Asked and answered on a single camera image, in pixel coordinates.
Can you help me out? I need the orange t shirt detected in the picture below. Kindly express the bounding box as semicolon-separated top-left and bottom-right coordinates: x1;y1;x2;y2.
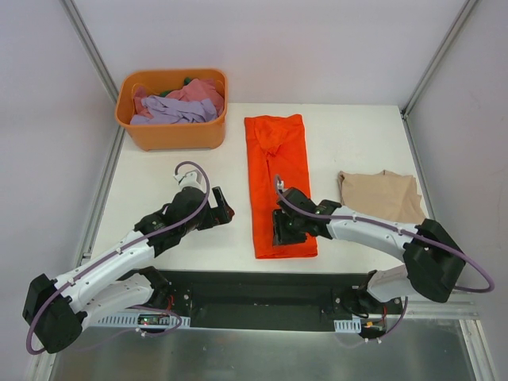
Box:
244;114;318;260

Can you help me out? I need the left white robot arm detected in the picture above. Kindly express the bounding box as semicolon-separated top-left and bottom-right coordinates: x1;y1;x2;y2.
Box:
22;186;234;355

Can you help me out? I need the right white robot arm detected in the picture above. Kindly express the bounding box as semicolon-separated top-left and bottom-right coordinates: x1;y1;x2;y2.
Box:
272;185;465;315

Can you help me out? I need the orange plastic laundry basket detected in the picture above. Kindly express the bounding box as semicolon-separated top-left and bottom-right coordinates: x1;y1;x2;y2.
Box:
115;68;229;151

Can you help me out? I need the folded beige t shirt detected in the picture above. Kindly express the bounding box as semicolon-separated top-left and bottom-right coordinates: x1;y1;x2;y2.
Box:
338;170;426;224

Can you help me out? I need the lilac t shirt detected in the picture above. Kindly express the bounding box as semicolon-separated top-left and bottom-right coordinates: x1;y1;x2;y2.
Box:
130;95;217;125

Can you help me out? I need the pink t shirt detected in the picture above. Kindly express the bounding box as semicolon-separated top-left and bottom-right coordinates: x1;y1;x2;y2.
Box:
133;79;225;119

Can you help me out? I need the green garment in basket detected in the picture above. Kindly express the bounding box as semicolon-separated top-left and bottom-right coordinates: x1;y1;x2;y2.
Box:
159;77;192;98

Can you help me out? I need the right white cable duct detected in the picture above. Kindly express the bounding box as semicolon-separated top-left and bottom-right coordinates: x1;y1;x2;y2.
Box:
333;317;362;334

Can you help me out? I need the white cable duct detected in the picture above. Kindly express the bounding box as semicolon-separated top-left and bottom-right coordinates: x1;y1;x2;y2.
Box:
93;312;191;330
333;317;362;334

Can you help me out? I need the left white cable duct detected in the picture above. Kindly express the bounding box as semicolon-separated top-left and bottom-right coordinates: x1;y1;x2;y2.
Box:
93;312;191;330

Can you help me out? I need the right aluminium frame post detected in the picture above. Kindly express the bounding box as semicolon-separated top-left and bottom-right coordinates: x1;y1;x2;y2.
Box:
400;0;480;120

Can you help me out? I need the aluminium frame post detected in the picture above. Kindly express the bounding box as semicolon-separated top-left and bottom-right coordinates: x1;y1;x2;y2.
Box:
59;0;121;105
400;0;480;120

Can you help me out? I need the front aluminium rail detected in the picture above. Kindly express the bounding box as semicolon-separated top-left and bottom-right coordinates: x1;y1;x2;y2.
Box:
49;277;481;321

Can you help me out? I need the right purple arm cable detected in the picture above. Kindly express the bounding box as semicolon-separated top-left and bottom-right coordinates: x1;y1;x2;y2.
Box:
275;173;496;346

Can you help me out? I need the left aluminium frame post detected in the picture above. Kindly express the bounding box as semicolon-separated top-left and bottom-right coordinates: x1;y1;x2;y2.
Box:
59;0;121;105

